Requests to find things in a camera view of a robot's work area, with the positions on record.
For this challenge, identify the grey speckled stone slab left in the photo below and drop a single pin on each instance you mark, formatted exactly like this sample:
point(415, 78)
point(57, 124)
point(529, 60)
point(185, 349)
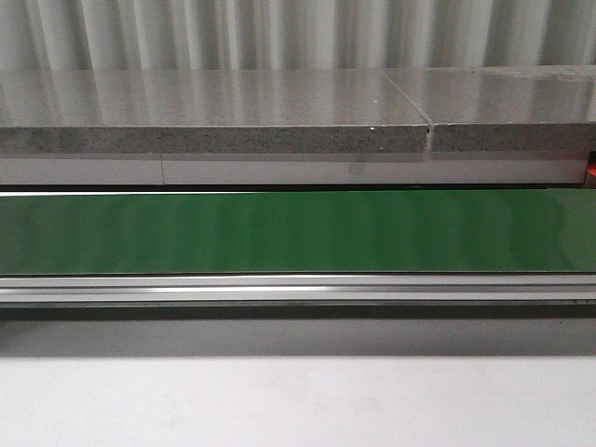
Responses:
point(206, 112)

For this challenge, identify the grey speckled stone slab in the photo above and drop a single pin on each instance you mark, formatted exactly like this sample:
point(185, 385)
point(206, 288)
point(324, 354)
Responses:
point(206, 112)
point(503, 109)

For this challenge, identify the green conveyor belt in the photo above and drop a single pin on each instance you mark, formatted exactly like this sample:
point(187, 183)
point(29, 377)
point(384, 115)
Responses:
point(501, 230)

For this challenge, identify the grey speckled stone slab right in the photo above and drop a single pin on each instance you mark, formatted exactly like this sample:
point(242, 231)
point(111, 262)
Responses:
point(503, 109)

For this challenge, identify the white panel under slab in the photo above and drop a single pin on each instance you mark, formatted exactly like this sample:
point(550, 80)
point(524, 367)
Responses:
point(408, 169)

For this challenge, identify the red plastic tray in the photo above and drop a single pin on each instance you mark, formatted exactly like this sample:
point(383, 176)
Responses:
point(590, 179)

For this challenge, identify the white corrugated curtain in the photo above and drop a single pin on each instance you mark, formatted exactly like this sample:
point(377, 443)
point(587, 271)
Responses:
point(293, 34)

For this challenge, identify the aluminium conveyor side rail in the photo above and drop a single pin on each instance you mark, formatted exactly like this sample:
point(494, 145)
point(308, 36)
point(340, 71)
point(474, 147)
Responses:
point(298, 289)

